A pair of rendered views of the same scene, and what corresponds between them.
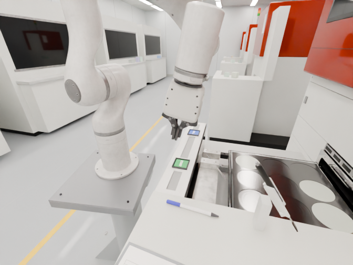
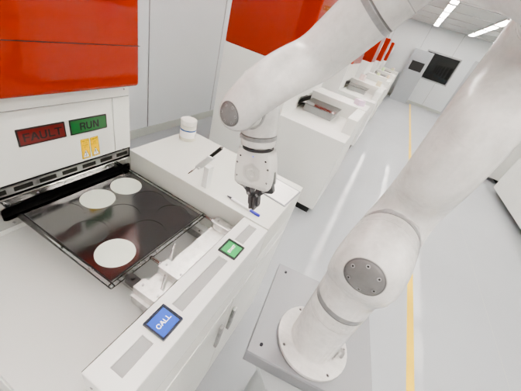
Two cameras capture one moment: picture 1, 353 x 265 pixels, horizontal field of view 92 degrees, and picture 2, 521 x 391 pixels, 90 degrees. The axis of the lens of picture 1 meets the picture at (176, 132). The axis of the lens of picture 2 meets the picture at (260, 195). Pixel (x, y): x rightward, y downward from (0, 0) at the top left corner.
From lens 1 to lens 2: 103 cm
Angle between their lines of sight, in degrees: 119
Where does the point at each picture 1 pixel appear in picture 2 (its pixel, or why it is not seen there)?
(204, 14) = not seen: hidden behind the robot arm
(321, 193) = (98, 195)
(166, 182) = (255, 233)
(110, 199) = (304, 282)
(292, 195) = (130, 204)
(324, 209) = (122, 189)
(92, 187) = not seen: hidden behind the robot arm
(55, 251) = not seen: outside the picture
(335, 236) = (167, 167)
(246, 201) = (179, 217)
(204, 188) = (204, 248)
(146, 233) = (274, 206)
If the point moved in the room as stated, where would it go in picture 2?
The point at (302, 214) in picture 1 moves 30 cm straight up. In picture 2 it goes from (146, 195) to (147, 113)
